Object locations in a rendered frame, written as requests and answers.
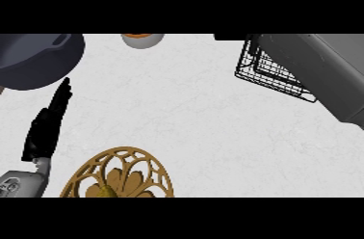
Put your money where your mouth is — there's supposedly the dark grey pan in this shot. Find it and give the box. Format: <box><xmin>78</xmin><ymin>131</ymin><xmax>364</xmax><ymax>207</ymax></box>
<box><xmin>0</xmin><ymin>34</ymin><xmax>87</xmax><ymax>92</ymax></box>

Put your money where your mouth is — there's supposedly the grey cup with orange content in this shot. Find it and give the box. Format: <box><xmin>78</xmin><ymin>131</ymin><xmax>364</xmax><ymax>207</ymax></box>
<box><xmin>119</xmin><ymin>34</ymin><xmax>166</xmax><ymax>50</ymax></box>

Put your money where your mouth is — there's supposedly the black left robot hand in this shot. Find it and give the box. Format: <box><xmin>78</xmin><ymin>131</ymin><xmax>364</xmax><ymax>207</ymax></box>
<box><xmin>20</xmin><ymin>76</ymin><xmax>73</xmax><ymax>164</ymax></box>

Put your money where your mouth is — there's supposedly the black wire tiered basket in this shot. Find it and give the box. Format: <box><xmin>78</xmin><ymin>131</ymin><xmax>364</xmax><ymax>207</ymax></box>
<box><xmin>233</xmin><ymin>34</ymin><xmax>318</xmax><ymax>104</ymax></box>

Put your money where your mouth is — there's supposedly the golden ornate round tray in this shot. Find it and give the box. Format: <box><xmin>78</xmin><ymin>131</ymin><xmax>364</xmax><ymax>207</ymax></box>
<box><xmin>59</xmin><ymin>146</ymin><xmax>177</xmax><ymax>199</ymax></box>

